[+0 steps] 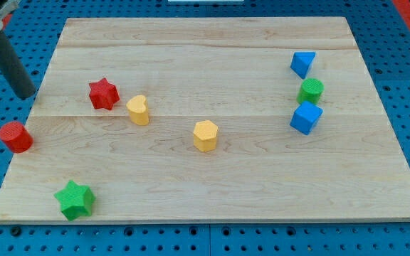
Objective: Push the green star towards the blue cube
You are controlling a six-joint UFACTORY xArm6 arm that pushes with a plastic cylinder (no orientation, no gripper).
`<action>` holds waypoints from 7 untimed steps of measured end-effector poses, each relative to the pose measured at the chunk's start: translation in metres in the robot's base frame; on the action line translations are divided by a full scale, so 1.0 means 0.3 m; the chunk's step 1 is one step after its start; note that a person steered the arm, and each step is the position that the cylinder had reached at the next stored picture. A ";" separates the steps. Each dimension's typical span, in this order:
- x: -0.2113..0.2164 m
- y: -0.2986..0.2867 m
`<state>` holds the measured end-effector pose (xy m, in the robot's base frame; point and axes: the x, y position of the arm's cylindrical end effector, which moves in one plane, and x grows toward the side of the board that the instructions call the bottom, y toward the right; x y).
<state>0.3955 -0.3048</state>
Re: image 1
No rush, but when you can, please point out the yellow heart block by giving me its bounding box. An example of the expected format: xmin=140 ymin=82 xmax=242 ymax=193
xmin=126 ymin=95 xmax=149 ymax=126

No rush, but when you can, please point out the red star block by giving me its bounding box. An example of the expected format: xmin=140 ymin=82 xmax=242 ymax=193
xmin=88 ymin=78 xmax=120 ymax=110

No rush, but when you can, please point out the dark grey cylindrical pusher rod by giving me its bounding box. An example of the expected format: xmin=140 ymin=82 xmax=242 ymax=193
xmin=0 ymin=31 xmax=36 ymax=99

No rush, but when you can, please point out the blue triangular prism block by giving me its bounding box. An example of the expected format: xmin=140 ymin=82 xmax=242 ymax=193
xmin=290 ymin=52 xmax=316 ymax=79

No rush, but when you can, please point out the green star block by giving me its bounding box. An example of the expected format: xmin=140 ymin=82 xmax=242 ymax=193
xmin=54 ymin=180 xmax=95 ymax=221

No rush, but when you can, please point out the blue cube block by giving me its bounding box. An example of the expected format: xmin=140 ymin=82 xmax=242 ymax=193
xmin=290 ymin=101 xmax=323 ymax=135

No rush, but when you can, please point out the green cylinder block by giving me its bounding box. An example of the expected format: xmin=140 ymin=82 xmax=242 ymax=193
xmin=296 ymin=78 xmax=325 ymax=105

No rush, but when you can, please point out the wooden board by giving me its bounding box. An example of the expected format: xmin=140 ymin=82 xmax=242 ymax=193
xmin=0 ymin=16 xmax=410 ymax=225

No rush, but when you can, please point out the red cylinder block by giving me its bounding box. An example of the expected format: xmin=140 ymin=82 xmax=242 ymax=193
xmin=0 ymin=121 xmax=33 ymax=153

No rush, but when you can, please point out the yellow hexagon block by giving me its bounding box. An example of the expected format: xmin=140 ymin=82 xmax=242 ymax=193
xmin=193 ymin=120 xmax=219 ymax=152

